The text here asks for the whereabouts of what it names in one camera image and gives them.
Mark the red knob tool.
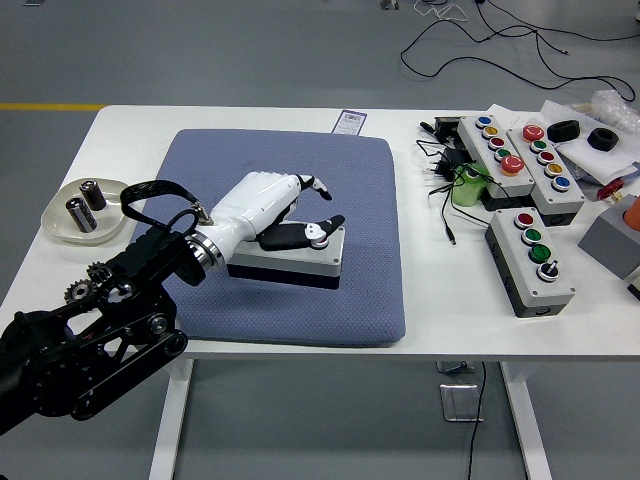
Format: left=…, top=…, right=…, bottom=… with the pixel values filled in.
left=596, top=176, right=627, bottom=202

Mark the black foam ring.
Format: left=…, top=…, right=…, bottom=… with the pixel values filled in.
left=585, top=127, right=622, bottom=152
left=545, top=119, right=582, bottom=144

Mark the purple label sticker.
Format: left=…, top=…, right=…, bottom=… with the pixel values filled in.
left=333, top=110, right=368, bottom=136

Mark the grey three-button control box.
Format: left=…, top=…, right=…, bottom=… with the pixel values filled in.
left=225, top=225, right=347, bottom=292

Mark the blue-grey padded mat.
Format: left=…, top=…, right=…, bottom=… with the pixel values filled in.
left=127, top=128, right=407, bottom=349

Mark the white foam board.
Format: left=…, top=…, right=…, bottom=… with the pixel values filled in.
left=538, top=99, right=640, bottom=187

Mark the black cable under table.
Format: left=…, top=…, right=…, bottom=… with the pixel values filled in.
left=464, top=360, right=489, bottom=480

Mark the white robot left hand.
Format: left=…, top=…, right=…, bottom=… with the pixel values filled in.
left=203, top=170, right=347, bottom=262

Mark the five-button box red mushroom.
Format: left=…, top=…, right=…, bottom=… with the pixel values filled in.
left=505, top=123, right=587, bottom=228
left=456, top=115, right=539, bottom=212

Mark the white table leg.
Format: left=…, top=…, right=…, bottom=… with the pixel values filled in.
left=148, top=356, right=196, bottom=480
left=499, top=360, right=554, bottom=480

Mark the long black floor cable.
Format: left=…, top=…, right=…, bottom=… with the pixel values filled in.
left=399, top=0, right=640, bottom=104

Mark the black adapter cord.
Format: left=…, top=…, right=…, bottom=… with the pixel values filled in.
left=415, top=138, right=497, bottom=247

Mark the orange cylinder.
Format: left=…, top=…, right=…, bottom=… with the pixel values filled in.
left=621, top=194, right=640, bottom=229

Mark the metal floor socket plate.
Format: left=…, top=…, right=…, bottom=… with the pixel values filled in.
left=438, top=383, right=486, bottom=423

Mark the clear bubble wrap bag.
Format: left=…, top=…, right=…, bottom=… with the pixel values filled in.
left=588, top=89, right=640, bottom=134

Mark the white shallow dish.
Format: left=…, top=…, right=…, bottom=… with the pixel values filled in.
left=40, top=177, right=133, bottom=247

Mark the black electronic device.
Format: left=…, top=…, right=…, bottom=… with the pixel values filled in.
left=418, top=115, right=464, bottom=147

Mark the black power adapter plug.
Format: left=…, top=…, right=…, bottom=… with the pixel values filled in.
left=423, top=148, right=469, bottom=181

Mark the white floor cable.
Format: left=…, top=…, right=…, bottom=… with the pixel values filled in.
left=413, top=0, right=469, bottom=23

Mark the dark cylindrical battery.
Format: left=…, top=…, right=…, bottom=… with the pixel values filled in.
left=65, top=196, right=98, bottom=234
left=78, top=180, right=107, bottom=213

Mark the grey block box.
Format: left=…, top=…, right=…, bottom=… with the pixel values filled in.
left=576, top=194, right=640, bottom=282

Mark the grey four-button selector box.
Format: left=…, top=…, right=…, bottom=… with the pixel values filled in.
left=483, top=206, right=577, bottom=319

